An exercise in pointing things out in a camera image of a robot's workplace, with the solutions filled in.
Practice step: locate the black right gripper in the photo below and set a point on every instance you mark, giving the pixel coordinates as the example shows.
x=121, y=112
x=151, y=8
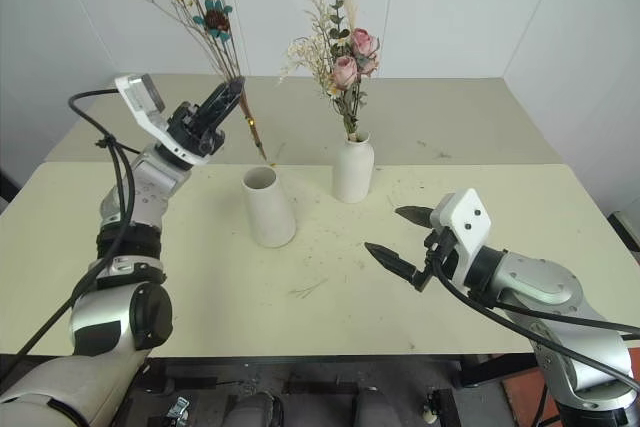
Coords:
x=442, y=247

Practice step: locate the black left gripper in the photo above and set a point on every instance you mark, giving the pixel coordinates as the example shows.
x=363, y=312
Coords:
x=192, y=134

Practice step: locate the yellow teal dried flower bouquet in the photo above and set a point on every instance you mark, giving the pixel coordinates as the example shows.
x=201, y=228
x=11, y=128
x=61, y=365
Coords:
x=217, y=19

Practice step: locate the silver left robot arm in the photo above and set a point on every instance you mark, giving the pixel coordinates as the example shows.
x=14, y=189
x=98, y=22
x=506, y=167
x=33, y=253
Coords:
x=125, y=317

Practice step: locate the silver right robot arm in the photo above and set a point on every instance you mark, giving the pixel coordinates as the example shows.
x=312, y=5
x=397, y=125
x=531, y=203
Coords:
x=545, y=282

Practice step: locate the white bottle-shaped vase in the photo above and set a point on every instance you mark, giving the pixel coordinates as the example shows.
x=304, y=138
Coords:
x=352, y=172

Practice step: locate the dried twig scrap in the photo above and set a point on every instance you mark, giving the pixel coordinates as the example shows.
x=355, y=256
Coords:
x=307, y=290

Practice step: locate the white conical vase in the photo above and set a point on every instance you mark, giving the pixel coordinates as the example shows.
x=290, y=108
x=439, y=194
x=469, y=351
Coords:
x=270, y=217

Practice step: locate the pink rose dried bouquet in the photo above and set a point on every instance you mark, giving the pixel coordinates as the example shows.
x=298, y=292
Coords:
x=346, y=72

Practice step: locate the small white caster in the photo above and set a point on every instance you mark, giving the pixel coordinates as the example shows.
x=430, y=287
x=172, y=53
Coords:
x=430, y=413

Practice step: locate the dark furniture edge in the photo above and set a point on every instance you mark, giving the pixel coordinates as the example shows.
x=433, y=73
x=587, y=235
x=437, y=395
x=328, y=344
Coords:
x=627, y=232
x=6, y=187

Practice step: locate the dark grey rounded shape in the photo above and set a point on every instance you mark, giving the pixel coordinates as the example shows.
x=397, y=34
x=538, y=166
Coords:
x=257, y=409

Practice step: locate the small metal clamp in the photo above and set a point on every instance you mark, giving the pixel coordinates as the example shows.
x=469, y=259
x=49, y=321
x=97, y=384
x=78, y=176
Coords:
x=178, y=408

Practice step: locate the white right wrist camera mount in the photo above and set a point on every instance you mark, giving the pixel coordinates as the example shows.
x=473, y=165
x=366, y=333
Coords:
x=462, y=219

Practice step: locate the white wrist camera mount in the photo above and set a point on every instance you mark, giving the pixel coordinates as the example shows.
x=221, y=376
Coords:
x=462, y=219
x=145, y=102

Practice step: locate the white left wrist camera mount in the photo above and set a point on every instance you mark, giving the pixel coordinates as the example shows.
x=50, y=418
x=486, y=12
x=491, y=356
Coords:
x=145, y=102

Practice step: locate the black table frame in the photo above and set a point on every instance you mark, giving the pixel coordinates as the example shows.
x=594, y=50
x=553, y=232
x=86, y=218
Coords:
x=480, y=369

